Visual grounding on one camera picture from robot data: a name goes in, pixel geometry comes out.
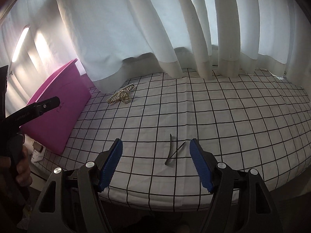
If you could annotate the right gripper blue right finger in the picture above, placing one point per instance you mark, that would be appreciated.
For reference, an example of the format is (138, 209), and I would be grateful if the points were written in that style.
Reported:
(204, 164)

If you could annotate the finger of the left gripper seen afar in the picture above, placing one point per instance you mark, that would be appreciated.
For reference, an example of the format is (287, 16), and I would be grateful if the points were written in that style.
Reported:
(46, 105)

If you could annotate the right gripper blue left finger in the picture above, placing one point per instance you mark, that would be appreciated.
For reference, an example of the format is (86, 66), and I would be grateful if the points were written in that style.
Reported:
(107, 164)

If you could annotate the person's left hand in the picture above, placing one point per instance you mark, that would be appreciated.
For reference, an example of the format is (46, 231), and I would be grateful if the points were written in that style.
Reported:
(23, 178)

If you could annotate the pink plastic tub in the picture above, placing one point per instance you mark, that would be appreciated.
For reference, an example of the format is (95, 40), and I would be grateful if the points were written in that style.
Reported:
(53, 128)

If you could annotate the white paper card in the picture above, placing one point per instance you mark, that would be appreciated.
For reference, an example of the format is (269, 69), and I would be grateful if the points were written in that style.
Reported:
(35, 149)

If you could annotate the black bobby hair pin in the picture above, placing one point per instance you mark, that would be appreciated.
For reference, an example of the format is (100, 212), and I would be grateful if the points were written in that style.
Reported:
(171, 152)

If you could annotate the pearl hair claw clip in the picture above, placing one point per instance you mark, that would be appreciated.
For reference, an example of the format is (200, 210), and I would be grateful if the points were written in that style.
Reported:
(122, 95)

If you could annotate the white sheer curtain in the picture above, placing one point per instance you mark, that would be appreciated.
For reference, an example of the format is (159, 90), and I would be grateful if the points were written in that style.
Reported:
(116, 40)

